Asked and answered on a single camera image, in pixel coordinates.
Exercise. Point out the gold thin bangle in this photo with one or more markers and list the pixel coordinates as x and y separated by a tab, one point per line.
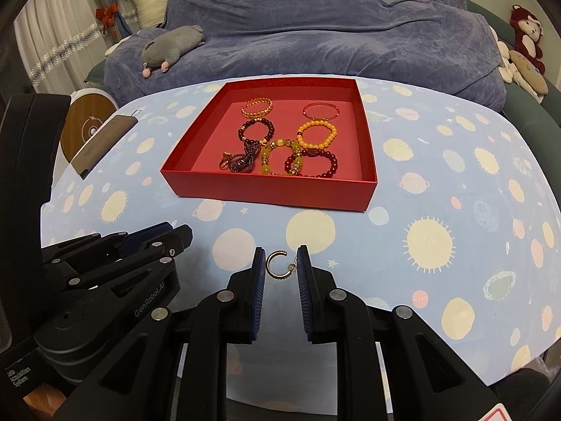
321	111

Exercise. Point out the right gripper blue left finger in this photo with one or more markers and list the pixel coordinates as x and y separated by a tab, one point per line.
259	272

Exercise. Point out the blue planet print tablecloth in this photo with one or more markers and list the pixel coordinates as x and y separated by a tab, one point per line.
463	226

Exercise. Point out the brown leather phone case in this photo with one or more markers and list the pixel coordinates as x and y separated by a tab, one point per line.
101	143

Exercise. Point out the green sofa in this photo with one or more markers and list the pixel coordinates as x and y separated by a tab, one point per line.
538	123

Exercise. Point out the beige cookie plush pillow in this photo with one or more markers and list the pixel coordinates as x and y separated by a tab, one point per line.
529	73

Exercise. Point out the round wooden white device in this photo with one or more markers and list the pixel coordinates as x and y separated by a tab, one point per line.
89	108

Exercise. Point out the purple garnet bead strand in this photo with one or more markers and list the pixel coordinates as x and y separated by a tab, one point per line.
244	162

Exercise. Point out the grey mouse plush toy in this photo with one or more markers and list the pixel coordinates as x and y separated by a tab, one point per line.
166	50

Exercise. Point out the red bow curtain tie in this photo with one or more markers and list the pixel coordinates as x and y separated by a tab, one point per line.
107	17

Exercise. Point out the red monkey plush toy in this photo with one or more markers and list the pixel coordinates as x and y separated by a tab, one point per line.
528	33

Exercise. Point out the red cardboard box tray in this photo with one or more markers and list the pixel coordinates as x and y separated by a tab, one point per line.
318	164

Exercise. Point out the blue-grey velvet blanket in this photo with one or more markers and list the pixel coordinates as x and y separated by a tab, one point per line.
437	44

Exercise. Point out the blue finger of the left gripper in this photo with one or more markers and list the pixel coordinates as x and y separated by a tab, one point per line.
140	237
168	240

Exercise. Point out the small gold hoop earring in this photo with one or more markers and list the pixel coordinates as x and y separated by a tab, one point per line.
290	268

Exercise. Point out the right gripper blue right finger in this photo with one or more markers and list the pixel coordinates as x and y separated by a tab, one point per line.
305	280

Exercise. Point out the white curtain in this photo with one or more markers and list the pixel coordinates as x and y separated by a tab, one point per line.
60	42

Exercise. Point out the dark bead bracelet gold charm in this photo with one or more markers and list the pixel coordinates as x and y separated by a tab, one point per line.
265	139

